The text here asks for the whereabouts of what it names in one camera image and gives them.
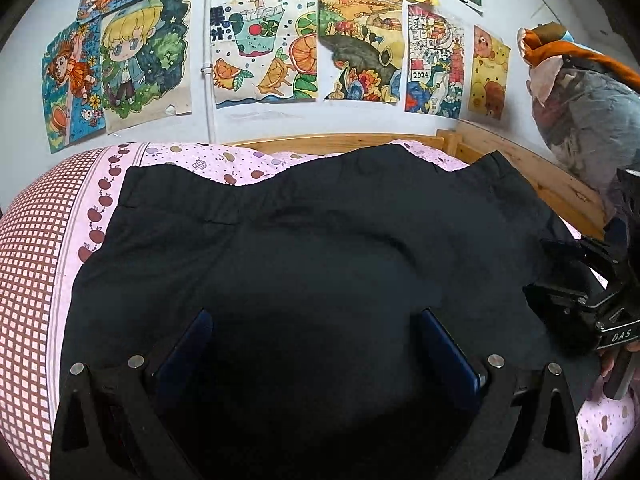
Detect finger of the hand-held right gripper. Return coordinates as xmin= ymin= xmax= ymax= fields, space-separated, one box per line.
xmin=540 ymin=236 xmax=622 ymax=286
xmin=522 ymin=282 xmax=603 ymax=357

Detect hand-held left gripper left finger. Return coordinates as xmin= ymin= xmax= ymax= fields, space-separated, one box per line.
xmin=50 ymin=308 xmax=214 ymax=480

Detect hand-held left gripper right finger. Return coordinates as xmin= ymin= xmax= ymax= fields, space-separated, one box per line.
xmin=419 ymin=308 xmax=584 ymax=480

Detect black pants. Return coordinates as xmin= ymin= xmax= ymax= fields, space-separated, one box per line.
xmin=62 ymin=149 xmax=609 ymax=480

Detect clear bag of clothes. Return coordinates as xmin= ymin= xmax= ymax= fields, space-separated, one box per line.
xmin=525 ymin=57 xmax=640 ymax=223

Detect person's right hand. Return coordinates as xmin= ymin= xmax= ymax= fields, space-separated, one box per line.
xmin=598 ymin=340 xmax=640 ymax=380

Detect apple print bedsheet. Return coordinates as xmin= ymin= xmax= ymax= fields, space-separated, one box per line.
xmin=0 ymin=139 xmax=640 ymax=480

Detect yellow bear drawing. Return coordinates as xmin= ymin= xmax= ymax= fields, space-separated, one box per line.
xmin=467 ymin=25 xmax=512 ymax=122

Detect orange cloth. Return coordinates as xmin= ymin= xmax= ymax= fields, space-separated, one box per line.
xmin=516 ymin=22 xmax=640 ymax=92

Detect red tower drawing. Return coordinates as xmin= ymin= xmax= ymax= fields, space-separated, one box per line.
xmin=404 ymin=3 xmax=467 ymax=121

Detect orange-haired girl drawing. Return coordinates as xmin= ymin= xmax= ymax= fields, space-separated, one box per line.
xmin=41 ymin=21 xmax=107 ymax=155

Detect blond child drawing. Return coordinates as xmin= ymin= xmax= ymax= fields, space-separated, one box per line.
xmin=99 ymin=0 xmax=194 ymax=135

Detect dark hill landscape drawing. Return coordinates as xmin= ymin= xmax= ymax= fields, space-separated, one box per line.
xmin=318 ymin=0 xmax=405 ymax=104

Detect fruit juice drawing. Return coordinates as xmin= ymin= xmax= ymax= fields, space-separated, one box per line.
xmin=210 ymin=0 xmax=321 ymax=109

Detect wooden bed frame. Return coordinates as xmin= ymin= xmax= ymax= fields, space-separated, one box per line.
xmin=220 ymin=129 xmax=609 ymax=242

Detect white wall pipe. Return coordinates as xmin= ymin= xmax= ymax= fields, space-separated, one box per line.
xmin=201 ymin=0 xmax=221 ymax=142

